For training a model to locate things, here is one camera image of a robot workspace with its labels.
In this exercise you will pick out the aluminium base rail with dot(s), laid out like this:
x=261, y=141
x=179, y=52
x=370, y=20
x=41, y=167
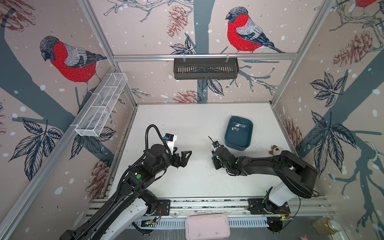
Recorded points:
x=241, y=211

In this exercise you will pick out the pink plastic box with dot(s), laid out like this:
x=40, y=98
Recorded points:
x=207, y=227

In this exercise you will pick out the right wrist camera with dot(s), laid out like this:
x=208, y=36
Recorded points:
x=216, y=145

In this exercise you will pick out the white mesh wall shelf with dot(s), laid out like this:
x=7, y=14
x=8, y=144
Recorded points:
x=94, y=120

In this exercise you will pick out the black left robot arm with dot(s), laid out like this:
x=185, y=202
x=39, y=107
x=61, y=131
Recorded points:
x=132, y=199

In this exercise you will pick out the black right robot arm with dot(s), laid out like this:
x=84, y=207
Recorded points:
x=298, y=177

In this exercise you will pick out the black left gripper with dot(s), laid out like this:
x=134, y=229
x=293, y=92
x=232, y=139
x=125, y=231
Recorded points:
x=184, y=161

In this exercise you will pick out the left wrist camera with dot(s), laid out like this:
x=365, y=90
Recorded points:
x=170, y=140

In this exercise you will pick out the teal plastic tray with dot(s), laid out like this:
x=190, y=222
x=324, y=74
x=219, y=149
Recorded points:
x=239, y=140

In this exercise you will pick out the amber glass jar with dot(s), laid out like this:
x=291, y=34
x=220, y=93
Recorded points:
x=327, y=226

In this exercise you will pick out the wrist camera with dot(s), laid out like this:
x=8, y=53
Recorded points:
x=216, y=145
x=170, y=140

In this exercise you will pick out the brown plush dog toy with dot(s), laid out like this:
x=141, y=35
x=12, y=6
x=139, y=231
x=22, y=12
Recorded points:
x=275, y=150

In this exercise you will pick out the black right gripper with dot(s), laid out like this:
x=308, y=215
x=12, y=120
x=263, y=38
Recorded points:
x=214, y=161

